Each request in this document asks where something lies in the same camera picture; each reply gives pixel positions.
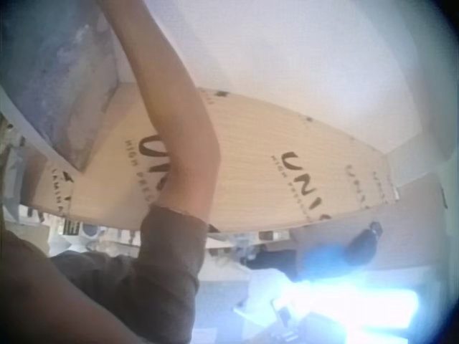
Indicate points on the blue grey crumpled cloth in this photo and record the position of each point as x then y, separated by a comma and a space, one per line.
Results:
61, 82

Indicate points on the cluttered shelf of small items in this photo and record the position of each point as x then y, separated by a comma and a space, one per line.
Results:
107, 240

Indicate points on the printed light wood laminate board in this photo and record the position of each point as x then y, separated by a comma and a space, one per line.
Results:
272, 179

